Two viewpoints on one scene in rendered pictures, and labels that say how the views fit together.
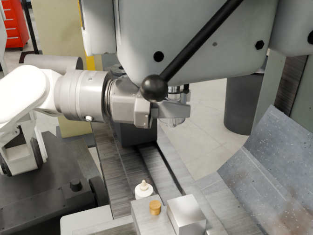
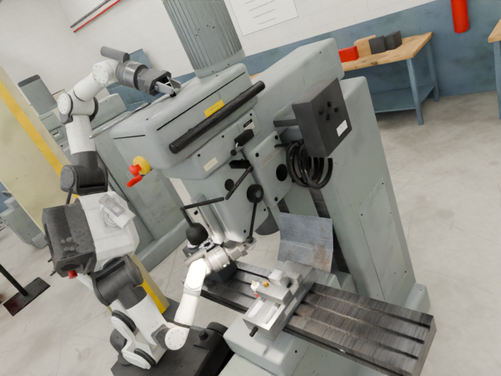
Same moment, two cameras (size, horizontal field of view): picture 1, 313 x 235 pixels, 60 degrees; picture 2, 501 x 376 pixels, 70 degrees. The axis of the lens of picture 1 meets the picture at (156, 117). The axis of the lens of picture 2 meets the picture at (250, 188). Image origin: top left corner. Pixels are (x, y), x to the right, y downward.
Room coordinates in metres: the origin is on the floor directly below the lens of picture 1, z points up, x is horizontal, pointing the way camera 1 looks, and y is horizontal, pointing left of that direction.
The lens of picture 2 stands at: (-0.81, 0.31, 2.07)
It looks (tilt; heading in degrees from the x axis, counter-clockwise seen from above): 26 degrees down; 340
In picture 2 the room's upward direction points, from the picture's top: 25 degrees counter-clockwise
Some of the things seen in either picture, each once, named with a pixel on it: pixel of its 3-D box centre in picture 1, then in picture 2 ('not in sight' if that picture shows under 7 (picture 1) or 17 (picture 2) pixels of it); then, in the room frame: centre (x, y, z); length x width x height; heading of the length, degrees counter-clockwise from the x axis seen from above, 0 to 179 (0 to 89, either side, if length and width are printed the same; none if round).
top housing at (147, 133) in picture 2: not in sight; (187, 114); (0.40, -0.04, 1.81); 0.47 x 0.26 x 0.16; 109
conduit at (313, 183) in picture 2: not in sight; (303, 163); (0.30, -0.34, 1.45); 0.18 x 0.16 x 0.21; 109
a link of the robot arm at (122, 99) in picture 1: (119, 99); (228, 252); (0.41, 0.06, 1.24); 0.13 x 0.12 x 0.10; 174
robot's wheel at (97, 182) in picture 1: (100, 198); (221, 336); (0.84, 0.25, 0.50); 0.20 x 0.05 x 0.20; 28
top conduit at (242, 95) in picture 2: not in sight; (221, 113); (0.27, -0.11, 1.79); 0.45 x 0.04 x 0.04; 109
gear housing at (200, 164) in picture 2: not in sight; (209, 143); (0.41, -0.07, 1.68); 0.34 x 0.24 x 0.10; 109
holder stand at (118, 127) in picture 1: (129, 101); (209, 257); (0.79, 0.09, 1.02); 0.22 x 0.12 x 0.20; 20
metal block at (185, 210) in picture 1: (185, 220); (279, 280); (0.32, -0.05, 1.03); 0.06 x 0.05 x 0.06; 18
